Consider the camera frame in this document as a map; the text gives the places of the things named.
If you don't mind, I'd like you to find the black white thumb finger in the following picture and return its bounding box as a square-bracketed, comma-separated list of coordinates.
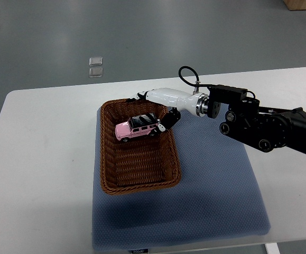
[152, 107, 181, 133]

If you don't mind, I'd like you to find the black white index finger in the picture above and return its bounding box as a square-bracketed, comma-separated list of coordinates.
[126, 91, 148, 103]

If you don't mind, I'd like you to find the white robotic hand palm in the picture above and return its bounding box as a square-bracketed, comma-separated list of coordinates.
[144, 88, 208, 117]

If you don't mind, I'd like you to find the pink toy car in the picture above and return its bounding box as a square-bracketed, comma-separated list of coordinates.
[115, 113, 160, 142]

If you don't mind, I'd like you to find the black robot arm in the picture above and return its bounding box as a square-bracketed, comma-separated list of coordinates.
[128, 84, 306, 154]

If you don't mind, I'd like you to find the brown wicker basket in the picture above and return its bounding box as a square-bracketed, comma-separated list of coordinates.
[97, 99, 181, 195]

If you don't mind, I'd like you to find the upper floor socket plate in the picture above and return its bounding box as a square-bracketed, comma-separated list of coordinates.
[89, 56, 103, 66]

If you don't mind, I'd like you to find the blue grey foam mat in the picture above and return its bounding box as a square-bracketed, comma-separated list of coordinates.
[92, 109, 271, 251]

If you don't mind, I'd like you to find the wooden furniture corner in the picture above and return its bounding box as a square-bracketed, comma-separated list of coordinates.
[283, 0, 306, 11]

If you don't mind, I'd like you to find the white table leg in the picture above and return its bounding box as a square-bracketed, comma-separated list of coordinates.
[265, 243, 280, 254]

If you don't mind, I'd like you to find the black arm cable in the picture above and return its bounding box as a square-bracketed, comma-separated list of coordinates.
[179, 66, 211, 95]

